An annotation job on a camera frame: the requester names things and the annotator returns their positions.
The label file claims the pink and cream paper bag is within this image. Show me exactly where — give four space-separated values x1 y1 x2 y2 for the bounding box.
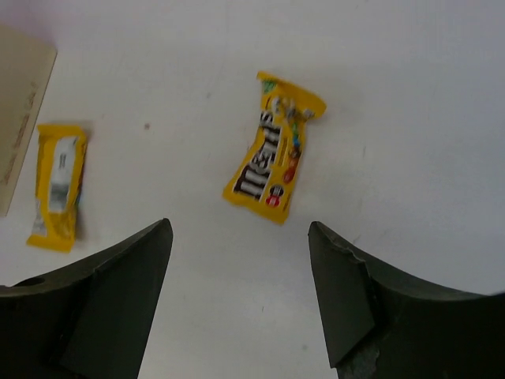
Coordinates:
0 24 57 217

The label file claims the yellow snack bar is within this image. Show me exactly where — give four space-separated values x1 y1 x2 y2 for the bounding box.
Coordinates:
27 124 88 253

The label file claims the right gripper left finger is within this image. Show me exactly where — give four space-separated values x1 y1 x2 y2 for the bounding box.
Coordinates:
1 219 173 378

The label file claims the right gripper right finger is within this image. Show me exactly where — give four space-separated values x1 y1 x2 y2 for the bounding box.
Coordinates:
309 221 504 378

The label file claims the yellow M&M pack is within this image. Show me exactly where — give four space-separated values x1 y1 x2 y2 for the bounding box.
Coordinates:
223 71 327 225

